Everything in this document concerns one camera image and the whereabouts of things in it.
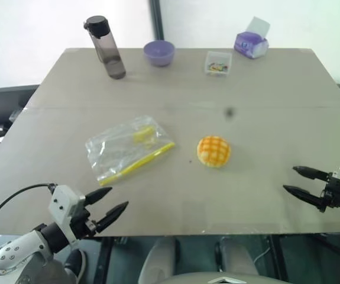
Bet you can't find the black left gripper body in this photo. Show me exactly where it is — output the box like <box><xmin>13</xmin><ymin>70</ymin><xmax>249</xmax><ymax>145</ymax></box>
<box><xmin>67</xmin><ymin>206</ymin><xmax>99</xmax><ymax>241</ymax></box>

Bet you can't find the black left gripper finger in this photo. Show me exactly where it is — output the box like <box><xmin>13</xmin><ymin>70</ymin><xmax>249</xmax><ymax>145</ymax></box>
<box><xmin>83</xmin><ymin>186</ymin><xmax>114</xmax><ymax>207</ymax></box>
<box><xmin>95</xmin><ymin>201</ymin><xmax>129</xmax><ymax>234</ymax></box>

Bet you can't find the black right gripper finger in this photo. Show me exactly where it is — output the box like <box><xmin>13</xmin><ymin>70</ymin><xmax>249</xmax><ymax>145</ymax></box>
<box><xmin>292</xmin><ymin>166</ymin><xmax>331</xmax><ymax>182</ymax></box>
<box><xmin>282</xmin><ymin>185</ymin><xmax>327</xmax><ymax>211</ymax></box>

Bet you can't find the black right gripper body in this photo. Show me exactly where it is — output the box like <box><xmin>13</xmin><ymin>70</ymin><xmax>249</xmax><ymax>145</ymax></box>
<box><xmin>319</xmin><ymin>171</ymin><xmax>340</xmax><ymax>212</ymax></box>

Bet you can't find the clear yellow-zip plastic bag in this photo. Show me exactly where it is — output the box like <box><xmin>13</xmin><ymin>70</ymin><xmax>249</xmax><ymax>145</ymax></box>
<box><xmin>85</xmin><ymin>115</ymin><xmax>176</xmax><ymax>187</ymax></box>

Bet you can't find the orange yellow round bun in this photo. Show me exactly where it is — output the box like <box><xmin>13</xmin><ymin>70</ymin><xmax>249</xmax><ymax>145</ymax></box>
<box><xmin>197</xmin><ymin>135</ymin><xmax>232</xmax><ymax>169</ymax></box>

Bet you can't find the dark shoe under table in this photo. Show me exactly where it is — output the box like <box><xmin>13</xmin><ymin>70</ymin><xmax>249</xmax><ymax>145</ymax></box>
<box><xmin>64</xmin><ymin>248</ymin><xmax>87</xmax><ymax>277</ymax></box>

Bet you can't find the grey robot body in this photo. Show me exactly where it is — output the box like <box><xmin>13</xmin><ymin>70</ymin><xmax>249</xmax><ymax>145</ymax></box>
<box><xmin>137</xmin><ymin>236</ymin><xmax>289</xmax><ymax>284</ymax></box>

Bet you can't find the dark furniture beside table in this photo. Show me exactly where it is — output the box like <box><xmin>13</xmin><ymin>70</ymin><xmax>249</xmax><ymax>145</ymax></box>
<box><xmin>0</xmin><ymin>84</ymin><xmax>40</xmax><ymax>160</ymax></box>

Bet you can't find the clear box of colourful clips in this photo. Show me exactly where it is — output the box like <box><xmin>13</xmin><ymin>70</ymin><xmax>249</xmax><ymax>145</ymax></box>
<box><xmin>203</xmin><ymin>50</ymin><xmax>233</xmax><ymax>77</ymax></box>

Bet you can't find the purple tissue pack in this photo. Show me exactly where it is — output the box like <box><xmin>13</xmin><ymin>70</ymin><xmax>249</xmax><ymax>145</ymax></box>
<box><xmin>234</xmin><ymin>16</ymin><xmax>271</xmax><ymax>60</ymax></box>

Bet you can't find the smoky grey water bottle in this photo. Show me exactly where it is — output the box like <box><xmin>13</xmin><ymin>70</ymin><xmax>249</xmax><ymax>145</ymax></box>
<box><xmin>83</xmin><ymin>15</ymin><xmax>127</xmax><ymax>80</ymax></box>

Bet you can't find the purple plastic bowl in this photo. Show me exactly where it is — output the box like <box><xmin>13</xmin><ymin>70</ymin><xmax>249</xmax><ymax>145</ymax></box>
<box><xmin>143</xmin><ymin>40</ymin><xmax>176</xmax><ymax>67</ymax></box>

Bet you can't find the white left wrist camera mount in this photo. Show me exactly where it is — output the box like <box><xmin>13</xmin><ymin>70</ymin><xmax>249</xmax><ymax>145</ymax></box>
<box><xmin>48</xmin><ymin>185</ymin><xmax>86</xmax><ymax>228</ymax></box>

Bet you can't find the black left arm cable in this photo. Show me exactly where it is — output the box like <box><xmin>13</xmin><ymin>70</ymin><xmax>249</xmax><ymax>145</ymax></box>
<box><xmin>0</xmin><ymin>183</ymin><xmax>55</xmax><ymax>234</ymax></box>

